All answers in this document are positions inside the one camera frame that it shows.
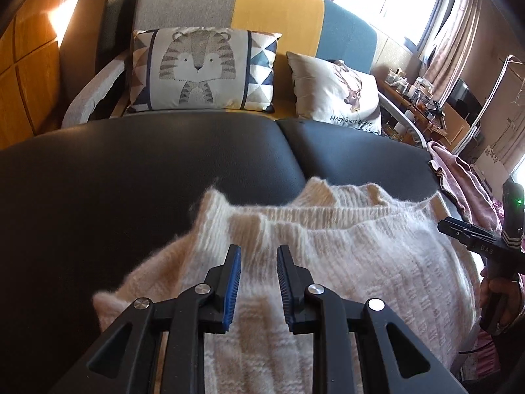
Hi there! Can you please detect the deer print cushion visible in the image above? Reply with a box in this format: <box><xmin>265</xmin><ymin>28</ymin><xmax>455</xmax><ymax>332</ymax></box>
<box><xmin>286</xmin><ymin>51</ymin><xmax>383</xmax><ymax>134</ymax></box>

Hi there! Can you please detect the person's right hand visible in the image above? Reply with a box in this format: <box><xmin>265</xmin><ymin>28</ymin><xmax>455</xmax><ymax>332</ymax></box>
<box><xmin>479</xmin><ymin>269</ymin><xmax>525</xmax><ymax>334</ymax></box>

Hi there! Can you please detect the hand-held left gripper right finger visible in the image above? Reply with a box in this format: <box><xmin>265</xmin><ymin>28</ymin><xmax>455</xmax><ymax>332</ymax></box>
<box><xmin>276</xmin><ymin>245</ymin><xmax>470</xmax><ymax>394</ymax></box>

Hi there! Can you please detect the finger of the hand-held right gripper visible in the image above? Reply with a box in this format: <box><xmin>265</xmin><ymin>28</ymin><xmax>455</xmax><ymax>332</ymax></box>
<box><xmin>437</xmin><ymin>222</ymin><xmax>492</xmax><ymax>252</ymax></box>
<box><xmin>442</xmin><ymin>216</ymin><xmax>498</xmax><ymax>241</ymax></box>

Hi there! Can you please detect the pink knit sweater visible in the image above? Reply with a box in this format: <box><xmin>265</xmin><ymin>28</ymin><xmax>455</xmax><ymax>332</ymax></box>
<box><xmin>427</xmin><ymin>142</ymin><xmax>525</xmax><ymax>255</ymax></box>

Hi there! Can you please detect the white metal stand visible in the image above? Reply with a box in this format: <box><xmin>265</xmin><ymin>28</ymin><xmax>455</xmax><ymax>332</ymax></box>
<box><xmin>457</xmin><ymin>54</ymin><xmax>525</xmax><ymax>157</ymax></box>

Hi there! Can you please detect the group of small jars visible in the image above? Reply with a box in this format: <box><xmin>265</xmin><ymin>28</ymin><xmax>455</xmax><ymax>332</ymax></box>
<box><xmin>383</xmin><ymin>70</ymin><xmax>415</xmax><ymax>95</ymax></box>

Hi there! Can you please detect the clear plastic container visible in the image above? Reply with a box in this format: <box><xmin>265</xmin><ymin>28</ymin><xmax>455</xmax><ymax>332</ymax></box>
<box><xmin>414</xmin><ymin>78</ymin><xmax>433</xmax><ymax>103</ymax></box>

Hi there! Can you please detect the black handheld tool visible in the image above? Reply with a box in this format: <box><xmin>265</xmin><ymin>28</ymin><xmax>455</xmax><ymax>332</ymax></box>
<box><xmin>429</xmin><ymin>100</ymin><xmax>448</xmax><ymax>124</ymax></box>

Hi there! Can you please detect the black television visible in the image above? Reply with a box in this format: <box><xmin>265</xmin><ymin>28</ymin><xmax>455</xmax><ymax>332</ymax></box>
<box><xmin>446</xmin><ymin>78</ymin><xmax>482</xmax><ymax>121</ymax></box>

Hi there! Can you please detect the white knit sweater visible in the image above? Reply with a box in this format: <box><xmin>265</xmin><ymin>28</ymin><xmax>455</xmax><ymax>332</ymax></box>
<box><xmin>92</xmin><ymin>176</ymin><xmax>482</xmax><ymax>394</ymax></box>

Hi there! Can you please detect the grey yellow blue sofa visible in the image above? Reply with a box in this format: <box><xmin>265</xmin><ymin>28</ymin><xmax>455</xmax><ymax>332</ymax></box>
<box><xmin>61</xmin><ymin>0</ymin><xmax>427</xmax><ymax>148</ymax></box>

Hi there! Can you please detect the tiger print cushion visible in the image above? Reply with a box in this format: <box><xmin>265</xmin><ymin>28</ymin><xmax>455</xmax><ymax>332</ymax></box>
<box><xmin>125</xmin><ymin>27</ymin><xmax>283</xmax><ymax>113</ymax></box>

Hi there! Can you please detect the wooden side table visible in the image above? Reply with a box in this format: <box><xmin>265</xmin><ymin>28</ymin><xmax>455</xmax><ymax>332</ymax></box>
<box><xmin>377</xmin><ymin>80</ymin><xmax>452</xmax><ymax>144</ymax></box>

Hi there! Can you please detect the wooden folding table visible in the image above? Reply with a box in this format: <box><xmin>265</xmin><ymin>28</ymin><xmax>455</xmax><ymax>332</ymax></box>
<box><xmin>439</xmin><ymin>104</ymin><xmax>472</xmax><ymax>152</ymax></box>

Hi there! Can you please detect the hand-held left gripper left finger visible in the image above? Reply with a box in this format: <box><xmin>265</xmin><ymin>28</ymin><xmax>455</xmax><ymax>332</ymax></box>
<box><xmin>49</xmin><ymin>244</ymin><xmax>243</xmax><ymax>394</ymax></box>

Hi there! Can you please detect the wooden wardrobe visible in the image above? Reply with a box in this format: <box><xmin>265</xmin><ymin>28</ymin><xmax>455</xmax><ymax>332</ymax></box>
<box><xmin>0</xmin><ymin>0</ymin><xmax>70</xmax><ymax>148</ymax></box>

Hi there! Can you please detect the pink patterned curtain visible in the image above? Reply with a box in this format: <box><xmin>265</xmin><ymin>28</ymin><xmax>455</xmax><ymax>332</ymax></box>
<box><xmin>416</xmin><ymin>0</ymin><xmax>485</xmax><ymax>103</ymax></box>

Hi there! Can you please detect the white panel with flower stickers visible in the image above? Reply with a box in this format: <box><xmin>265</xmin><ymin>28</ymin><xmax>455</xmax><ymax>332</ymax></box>
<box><xmin>478</xmin><ymin>145</ymin><xmax>509</xmax><ymax>185</ymax></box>

